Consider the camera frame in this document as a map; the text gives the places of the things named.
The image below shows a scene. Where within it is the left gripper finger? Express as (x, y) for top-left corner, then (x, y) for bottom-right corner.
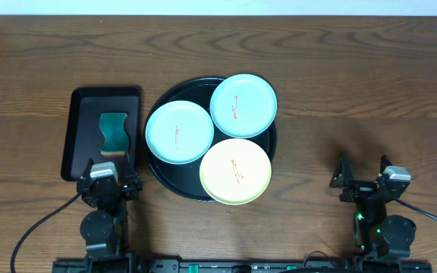
(124, 152), (135, 179)
(81, 158), (93, 178)

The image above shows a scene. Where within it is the green and yellow sponge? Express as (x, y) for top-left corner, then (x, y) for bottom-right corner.
(99, 112), (130, 156)

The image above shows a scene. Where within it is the light blue plate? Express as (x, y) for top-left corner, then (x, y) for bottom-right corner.
(209, 74), (278, 138)
(145, 100), (214, 165)

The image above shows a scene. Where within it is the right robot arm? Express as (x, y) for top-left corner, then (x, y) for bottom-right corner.
(329, 154), (417, 272)

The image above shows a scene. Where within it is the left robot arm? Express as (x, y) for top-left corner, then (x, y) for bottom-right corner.
(77, 153), (143, 272)

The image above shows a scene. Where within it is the round black serving tray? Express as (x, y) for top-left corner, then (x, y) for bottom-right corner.
(143, 77), (277, 202)

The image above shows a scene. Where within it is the yellow plate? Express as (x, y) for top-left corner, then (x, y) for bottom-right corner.
(199, 138), (272, 206)

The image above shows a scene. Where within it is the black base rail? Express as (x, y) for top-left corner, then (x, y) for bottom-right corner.
(52, 258), (432, 273)

